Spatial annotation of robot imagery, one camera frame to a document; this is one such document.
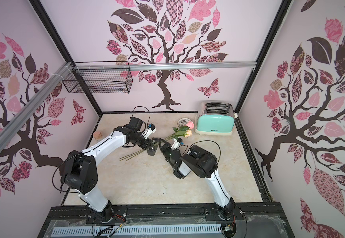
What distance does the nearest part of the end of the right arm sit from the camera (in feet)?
2.47

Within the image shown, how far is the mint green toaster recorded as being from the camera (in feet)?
3.22

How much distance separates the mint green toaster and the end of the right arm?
0.94 ft
